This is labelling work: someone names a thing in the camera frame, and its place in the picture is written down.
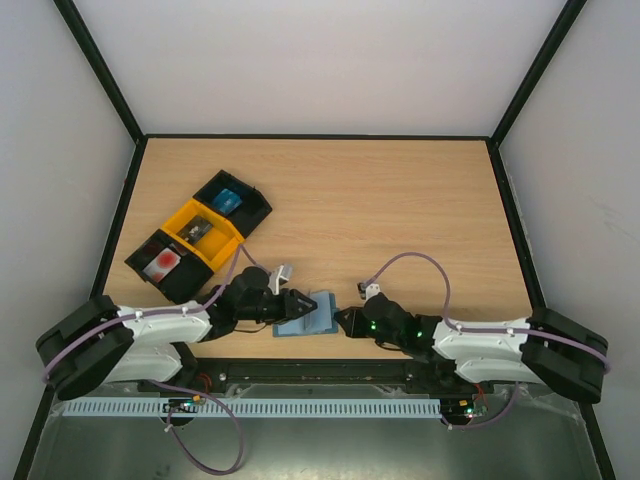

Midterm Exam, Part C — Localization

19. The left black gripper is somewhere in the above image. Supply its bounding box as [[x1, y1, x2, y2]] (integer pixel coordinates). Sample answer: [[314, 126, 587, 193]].
[[237, 289, 318, 326]]

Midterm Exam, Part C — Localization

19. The teal card holder wallet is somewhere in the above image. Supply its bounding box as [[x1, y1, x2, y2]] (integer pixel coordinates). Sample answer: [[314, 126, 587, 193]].
[[272, 290, 338, 338]]

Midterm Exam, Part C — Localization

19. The blue card stack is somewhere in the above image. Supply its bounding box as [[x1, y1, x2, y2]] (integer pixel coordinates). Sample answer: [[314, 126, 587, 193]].
[[210, 188, 243, 215]]

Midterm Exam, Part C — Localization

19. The light blue slotted cable duct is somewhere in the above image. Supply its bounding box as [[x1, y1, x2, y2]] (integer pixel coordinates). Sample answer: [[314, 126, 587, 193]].
[[61, 397, 441, 419]]

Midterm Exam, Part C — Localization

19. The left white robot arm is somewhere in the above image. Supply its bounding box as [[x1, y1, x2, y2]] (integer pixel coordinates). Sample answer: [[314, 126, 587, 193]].
[[36, 266, 317, 400]]

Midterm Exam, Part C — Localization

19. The black bin with blue cards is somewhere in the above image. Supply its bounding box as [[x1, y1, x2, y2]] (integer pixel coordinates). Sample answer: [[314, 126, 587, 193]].
[[193, 170, 272, 238]]

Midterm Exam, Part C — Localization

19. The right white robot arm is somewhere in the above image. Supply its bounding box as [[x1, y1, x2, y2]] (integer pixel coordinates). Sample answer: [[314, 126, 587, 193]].
[[334, 293, 609, 404]]

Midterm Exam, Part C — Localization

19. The black card stack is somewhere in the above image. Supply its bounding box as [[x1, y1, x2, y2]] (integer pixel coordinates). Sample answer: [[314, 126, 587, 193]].
[[177, 215, 213, 245]]

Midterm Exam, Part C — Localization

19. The black bin with red cards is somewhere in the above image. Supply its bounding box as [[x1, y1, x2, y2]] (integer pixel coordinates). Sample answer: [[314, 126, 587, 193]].
[[125, 230, 214, 304]]

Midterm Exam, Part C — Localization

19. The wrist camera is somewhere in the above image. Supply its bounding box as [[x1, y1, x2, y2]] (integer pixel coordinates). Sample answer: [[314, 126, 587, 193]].
[[357, 282, 381, 301], [269, 263, 293, 295]]

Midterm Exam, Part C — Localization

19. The red white card stack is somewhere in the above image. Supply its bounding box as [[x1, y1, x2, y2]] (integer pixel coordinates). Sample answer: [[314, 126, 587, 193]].
[[142, 248, 181, 283]]

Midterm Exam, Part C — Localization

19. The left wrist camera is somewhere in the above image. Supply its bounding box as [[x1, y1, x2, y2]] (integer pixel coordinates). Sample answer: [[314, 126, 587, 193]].
[[269, 263, 293, 295]]

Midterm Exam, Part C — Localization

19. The black aluminium frame rail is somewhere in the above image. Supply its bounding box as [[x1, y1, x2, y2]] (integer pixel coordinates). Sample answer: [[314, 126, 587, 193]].
[[169, 358, 476, 398]]

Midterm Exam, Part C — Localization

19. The yellow bin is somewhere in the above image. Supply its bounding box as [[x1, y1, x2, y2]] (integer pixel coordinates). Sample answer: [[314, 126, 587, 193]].
[[161, 199, 245, 271]]

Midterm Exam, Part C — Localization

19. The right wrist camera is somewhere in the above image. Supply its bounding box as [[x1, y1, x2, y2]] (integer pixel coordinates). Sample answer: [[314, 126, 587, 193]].
[[357, 282, 381, 301]]

